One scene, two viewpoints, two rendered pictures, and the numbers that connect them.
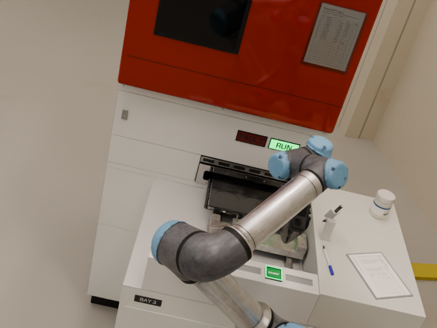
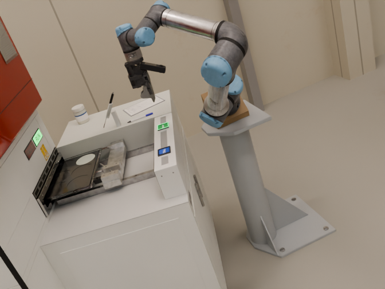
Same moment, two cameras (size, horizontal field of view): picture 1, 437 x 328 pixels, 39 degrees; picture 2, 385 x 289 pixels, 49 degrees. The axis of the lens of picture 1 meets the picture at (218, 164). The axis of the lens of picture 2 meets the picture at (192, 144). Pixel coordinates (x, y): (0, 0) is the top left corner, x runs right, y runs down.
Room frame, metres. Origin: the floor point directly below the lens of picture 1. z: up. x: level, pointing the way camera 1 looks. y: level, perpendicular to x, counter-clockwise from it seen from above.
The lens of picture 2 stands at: (1.14, 1.56, 1.73)
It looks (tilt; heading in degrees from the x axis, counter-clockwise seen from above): 26 degrees down; 278
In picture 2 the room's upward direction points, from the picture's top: 19 degrees counter-clockwise
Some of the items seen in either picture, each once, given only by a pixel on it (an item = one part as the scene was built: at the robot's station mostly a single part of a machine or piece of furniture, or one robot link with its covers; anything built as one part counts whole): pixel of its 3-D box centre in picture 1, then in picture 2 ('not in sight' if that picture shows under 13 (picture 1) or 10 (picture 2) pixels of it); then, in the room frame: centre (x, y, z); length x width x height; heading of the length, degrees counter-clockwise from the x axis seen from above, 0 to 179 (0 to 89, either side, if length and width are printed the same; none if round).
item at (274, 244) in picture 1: (255, 239); (116, 164); (1.76, -0.20, 0.87); 0.36 x 0.08 x 0.03; 94
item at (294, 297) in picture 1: (229, 281); (168, 151); (1.48, -0.14, 0.89); 0.55 x 0.09 x 0.14; 94
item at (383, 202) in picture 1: (382, 204); (80, 114); (1.99, -0.65, 1.01); 0.07 x 0.07 x 0.10
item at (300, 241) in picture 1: (301, 243); (116, 144); (1.77, -0.37, 0.89); 0.08 x 0.03 x 0.03; 4
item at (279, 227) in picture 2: not in sight; (264, 175); (1.08, -0.49, 0.41); 0.51 x 0.44 x 0.82; 18
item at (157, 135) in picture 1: (214, 146); (28, 179); (2.06, 0.03, 1.02); 0.81 x 0.03 x 0.40; 94
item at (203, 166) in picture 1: (250, 184); (53, 181); (2.06, -0.15, 0.89); 0.44 x 0.02 x 0.10; 94
